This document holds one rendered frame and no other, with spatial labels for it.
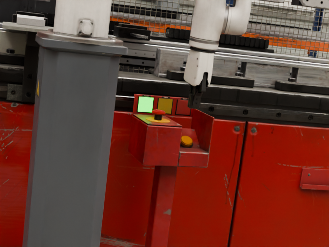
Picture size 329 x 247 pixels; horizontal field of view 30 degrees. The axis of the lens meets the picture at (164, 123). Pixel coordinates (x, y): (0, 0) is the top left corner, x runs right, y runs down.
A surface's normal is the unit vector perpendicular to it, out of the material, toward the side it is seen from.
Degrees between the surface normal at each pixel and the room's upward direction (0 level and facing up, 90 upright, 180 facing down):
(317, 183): 90
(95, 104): 90
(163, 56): 90
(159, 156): 90
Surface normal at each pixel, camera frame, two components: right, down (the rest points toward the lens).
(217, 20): 0.07, 0.28
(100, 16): 0.68, 0.20
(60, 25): -0.67, 0.04
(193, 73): -0.91, -0.05
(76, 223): 0.28, 0.19
